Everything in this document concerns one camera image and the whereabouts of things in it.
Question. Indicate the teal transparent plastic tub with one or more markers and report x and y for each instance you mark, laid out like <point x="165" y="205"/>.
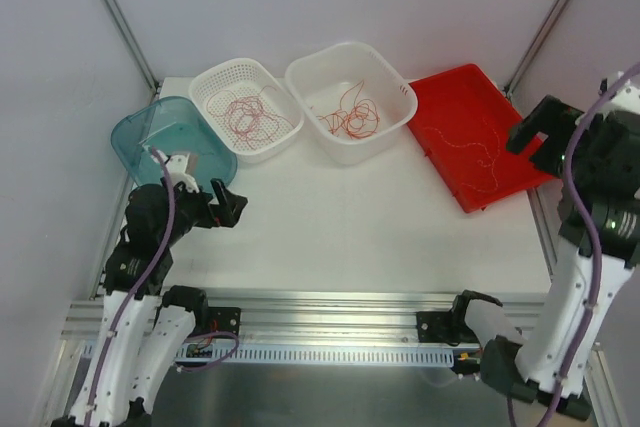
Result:
<point x="172" y="125"/>

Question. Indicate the aluminium frame post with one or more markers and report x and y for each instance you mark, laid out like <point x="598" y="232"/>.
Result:
<point x="544" y="31"/>
<point x="118" y="18"/>

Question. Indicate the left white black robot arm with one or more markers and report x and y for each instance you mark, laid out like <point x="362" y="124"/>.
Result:
<point x="143" y="326"/>

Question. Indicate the red plastic tray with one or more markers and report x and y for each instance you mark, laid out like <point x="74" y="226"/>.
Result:
<point x="462" y="124"/>

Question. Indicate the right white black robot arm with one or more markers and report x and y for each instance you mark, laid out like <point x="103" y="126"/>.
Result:
<point x="597" y="253"/>

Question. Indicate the aluminium mounting rail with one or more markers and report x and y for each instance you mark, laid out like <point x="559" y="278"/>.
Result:
<point x="350" y="318"/>

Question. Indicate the left aluminium frame post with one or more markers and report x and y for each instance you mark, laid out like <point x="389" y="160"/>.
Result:
<point x="118" y="18"/>

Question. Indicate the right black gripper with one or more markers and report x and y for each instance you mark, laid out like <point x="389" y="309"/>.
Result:
<point x="558" y="145"/>

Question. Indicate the white slotted cable duct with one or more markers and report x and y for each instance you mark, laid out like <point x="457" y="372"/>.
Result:
<point x="404" y="356"/>

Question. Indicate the white perforated plastic basket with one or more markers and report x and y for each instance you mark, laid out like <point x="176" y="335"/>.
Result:
<point x="249" y="110"/>

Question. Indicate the right aluminium frame post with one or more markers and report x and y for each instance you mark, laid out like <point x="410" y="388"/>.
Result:
<point x="544" y="31"/>

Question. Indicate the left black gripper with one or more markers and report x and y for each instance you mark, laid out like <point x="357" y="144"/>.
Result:
<point x="209" y="206"/>

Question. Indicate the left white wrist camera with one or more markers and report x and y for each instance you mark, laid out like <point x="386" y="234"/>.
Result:
<point x="178" y="167"/>

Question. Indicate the white plastic tub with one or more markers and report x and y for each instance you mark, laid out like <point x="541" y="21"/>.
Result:
<point x="355" y="100"/>

